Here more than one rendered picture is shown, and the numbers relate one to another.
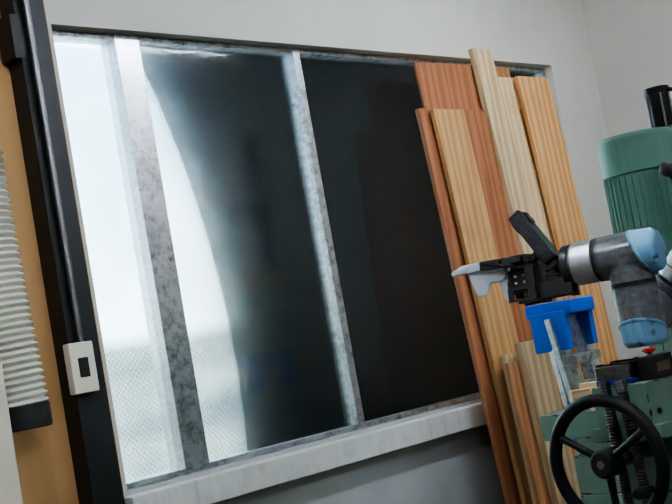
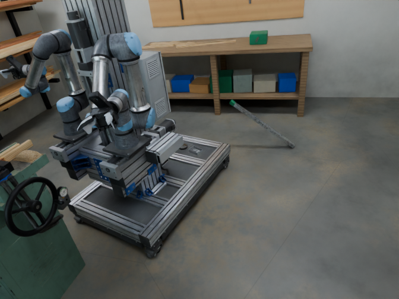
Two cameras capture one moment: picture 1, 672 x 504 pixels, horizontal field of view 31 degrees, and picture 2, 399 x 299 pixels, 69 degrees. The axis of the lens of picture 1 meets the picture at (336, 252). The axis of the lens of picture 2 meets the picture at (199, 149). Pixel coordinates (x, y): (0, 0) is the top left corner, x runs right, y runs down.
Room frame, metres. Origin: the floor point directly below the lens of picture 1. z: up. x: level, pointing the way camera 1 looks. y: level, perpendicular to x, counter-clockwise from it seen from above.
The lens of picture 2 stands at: (2.24, 0.86, 1.71)
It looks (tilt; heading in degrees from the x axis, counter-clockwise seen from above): 32 degrees down; 246
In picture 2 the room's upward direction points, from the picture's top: 7 degrees counter-clockwise
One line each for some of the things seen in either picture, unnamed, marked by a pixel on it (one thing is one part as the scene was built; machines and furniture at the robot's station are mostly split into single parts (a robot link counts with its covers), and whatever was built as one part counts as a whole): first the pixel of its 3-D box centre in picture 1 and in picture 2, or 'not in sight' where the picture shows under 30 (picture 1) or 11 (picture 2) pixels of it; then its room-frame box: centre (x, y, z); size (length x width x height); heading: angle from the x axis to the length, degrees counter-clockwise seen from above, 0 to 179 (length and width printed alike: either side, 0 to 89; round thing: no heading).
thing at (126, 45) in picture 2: not in sight; (134, 84); (1.90, -0.70, 1.19); 0.15 x 0.12 x 0.55; 148
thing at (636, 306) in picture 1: (642, 312); (120, 118); (2.06, -0.49, 1.11); 0.11 x 0.08 x 0.11; 148
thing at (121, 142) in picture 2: not in sight; (125, 136); (2.02, -0.78, 0.87); 0.15 x 0.15 x 0.10
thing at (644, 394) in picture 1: (638, 401); (3, 184); (2.67, -0.59, 0.91); 0.15 x 0.14 x 0.09; 43
